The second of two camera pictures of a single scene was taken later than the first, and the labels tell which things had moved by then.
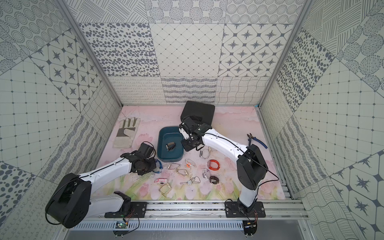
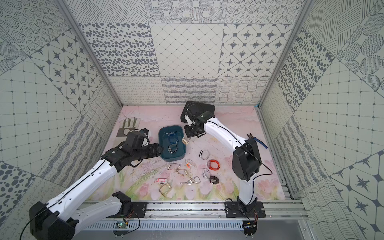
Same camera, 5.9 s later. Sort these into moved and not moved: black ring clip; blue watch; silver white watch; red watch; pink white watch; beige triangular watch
Moved: blue watch; beige triangular watch
Not moved: black ring clip; pink white watch; silver white watch; red watch
